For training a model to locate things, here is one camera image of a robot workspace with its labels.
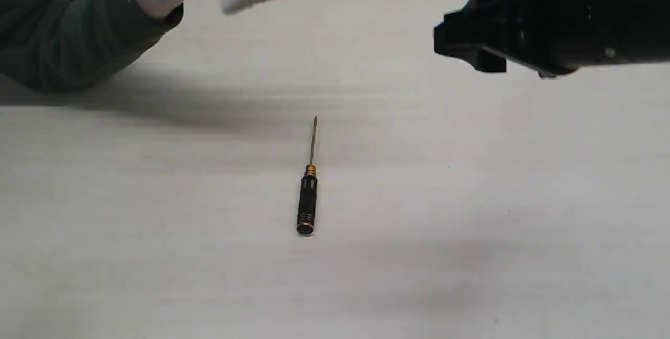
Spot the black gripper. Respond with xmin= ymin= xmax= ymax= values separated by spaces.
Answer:
xmin=433 ymin=0 xmax=668 ymax=78

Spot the black and gold screwdriver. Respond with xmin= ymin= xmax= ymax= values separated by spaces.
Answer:
xmin=295 ymin=116 xmax=318 ymax=237

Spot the dark green sleeved forearm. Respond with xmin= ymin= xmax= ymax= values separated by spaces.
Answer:
xmin=1 ymin=0 xmax=184 ymax=93

